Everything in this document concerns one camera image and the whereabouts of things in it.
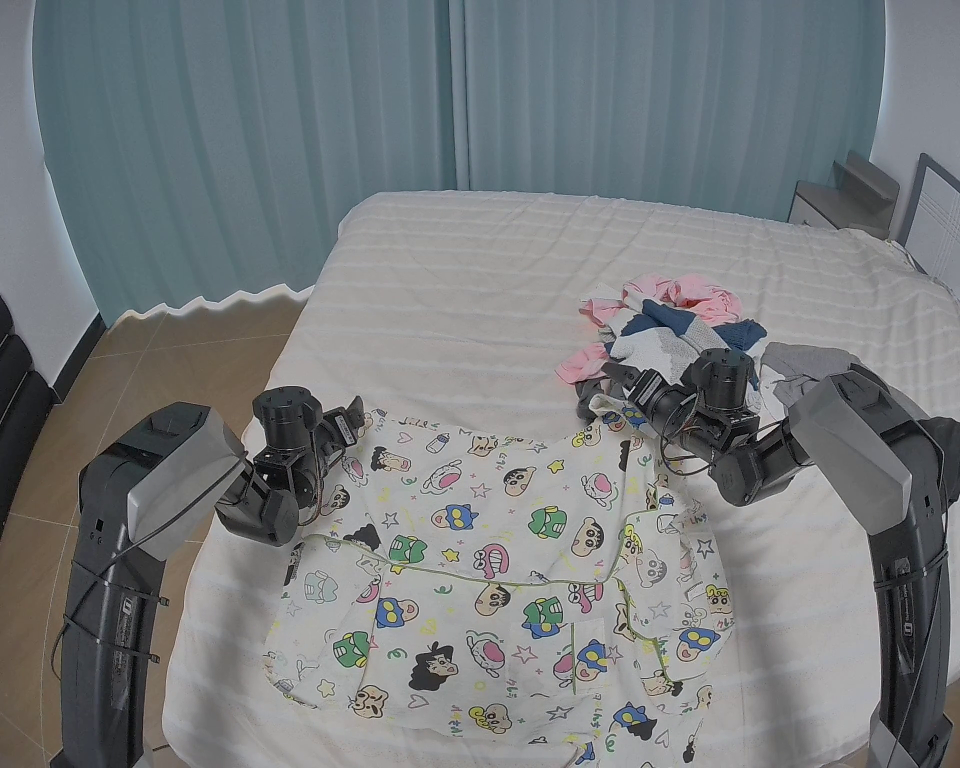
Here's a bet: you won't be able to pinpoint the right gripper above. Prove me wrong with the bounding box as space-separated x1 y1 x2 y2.
602 364 704 445

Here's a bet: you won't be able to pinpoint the white printed pyjama top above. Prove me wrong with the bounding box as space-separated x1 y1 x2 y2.
261 396 742 768

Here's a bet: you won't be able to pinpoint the pile of clothes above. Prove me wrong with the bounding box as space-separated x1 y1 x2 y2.
555 272 770 421

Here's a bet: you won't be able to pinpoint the bed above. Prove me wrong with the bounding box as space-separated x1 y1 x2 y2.
161 152 960 768

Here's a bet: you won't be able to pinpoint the grey and white garment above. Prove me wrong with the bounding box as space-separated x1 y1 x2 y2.
761 341 864 410

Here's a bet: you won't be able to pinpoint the grey bedside table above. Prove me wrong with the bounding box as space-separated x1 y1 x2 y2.
787 150 901 240

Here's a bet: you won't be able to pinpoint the blue-green curtain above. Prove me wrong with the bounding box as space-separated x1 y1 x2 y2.
30 0 470 327
448 0 890 222

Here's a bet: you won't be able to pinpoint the black padded sofa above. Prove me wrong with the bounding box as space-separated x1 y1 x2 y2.
0 296 55 436

